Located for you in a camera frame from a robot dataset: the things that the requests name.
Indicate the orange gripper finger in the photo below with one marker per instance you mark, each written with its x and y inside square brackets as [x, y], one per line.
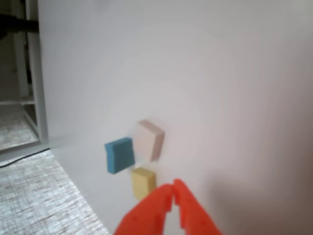
[193, 215]
[146, 210]

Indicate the yellow cuboid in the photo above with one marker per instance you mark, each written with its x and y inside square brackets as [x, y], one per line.
[141, 182]

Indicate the blue cuboid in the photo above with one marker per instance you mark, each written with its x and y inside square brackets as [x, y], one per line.
[121, 156]

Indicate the cream cuboid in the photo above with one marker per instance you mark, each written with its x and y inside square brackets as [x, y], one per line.
[145, 139]

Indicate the black furniture leg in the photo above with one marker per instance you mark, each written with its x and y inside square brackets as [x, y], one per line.
[17, 25]

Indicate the white furniture frame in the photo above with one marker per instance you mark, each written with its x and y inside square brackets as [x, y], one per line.
[36, 73]

